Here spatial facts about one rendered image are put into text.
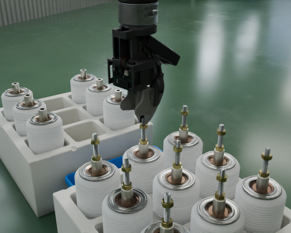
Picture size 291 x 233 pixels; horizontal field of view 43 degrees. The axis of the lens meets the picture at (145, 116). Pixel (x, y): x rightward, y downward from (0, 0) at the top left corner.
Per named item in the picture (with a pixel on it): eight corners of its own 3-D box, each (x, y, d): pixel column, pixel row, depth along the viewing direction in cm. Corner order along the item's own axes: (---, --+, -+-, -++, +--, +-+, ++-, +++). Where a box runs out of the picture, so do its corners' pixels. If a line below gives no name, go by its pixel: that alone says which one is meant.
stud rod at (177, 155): (180, 173, 74) (181, 140, 71) (177, 175, 74) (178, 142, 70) (176, 171, 75) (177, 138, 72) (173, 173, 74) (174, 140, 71)
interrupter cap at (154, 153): (123, 162, 81) (123, 159, 81) (131, 145, 88) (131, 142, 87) (156, 166, 79) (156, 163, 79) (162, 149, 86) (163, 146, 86)
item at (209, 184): (237, 237, 85) (247, 172, 77) (197, 241, 84) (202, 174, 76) (225, 210, 93) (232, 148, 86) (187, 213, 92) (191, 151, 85)
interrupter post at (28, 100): (31, 103, 110) (30, 93, 109) (34, 106, 108) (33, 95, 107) (23, 105, 109) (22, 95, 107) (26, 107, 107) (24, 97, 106)
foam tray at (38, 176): (97, 127, 150) (94, 86, 142) (153, 172, 121) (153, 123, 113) (-2, 156, 130) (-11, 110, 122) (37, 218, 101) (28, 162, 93)
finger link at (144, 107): (129, 131, 76) (127, 89, 73) (148, 121, 80) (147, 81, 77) (140, 135, 74) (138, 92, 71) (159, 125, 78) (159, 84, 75)
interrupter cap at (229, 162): (240, 170, 78) (240, 168, 78) (205, 173, 77) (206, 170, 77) (229, 152, 85) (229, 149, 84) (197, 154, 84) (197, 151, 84)
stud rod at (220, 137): (221, 156, 80) (224, 125, 76) (216, 156, 80) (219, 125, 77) (221, 154, 81) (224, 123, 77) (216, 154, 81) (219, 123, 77)
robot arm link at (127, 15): (137, -4, 73) (169, 1, 68) (137, 20, 75) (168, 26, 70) (108, 1, 68) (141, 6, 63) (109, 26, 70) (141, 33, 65)
